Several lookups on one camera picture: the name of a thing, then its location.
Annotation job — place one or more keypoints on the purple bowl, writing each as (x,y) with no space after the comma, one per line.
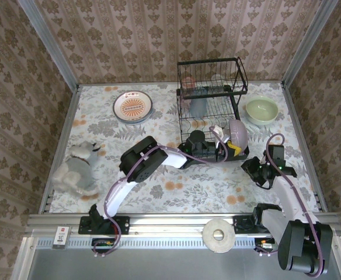
(237,131)

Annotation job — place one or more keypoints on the clear plastic cup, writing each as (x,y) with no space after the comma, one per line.
(198,106)

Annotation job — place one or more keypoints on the pale green bowl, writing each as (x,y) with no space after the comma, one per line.
(261,109)

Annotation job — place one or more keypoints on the plate with dark green rim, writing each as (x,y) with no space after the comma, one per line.
(142,120)

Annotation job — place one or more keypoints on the pink transparent tumbler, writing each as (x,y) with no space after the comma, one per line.
(188,83)

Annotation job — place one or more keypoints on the clear transparent tumbler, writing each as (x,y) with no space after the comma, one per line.
(217,81)

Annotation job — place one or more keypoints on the white plate orange sunburst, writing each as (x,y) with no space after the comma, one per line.
(132,106)

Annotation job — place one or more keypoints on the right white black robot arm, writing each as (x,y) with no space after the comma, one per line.
(290,198)

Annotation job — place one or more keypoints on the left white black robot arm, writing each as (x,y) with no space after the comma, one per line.
(115,189)

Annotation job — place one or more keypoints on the floral tablecloth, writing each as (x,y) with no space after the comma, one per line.
(158,198)

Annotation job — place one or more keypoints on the grey tape roll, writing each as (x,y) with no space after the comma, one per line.
(208,236)

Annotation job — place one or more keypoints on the small controller board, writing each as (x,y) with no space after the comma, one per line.
(103,244)
(267,245)

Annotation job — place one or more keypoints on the grey white plush toy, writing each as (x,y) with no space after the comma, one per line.
(77,172)

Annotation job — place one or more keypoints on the white label card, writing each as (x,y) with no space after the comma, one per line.
(62,237)

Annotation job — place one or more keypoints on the aluminium table side rail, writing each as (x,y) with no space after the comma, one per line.
(68,116)
(303,146)

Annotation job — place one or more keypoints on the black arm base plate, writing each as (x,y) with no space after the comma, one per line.
(242,224)
(122,224)

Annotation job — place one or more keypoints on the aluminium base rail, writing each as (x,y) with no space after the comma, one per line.
(173,223)

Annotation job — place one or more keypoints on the aluminium frame post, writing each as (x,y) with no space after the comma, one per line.
(50,43)
(307,43)

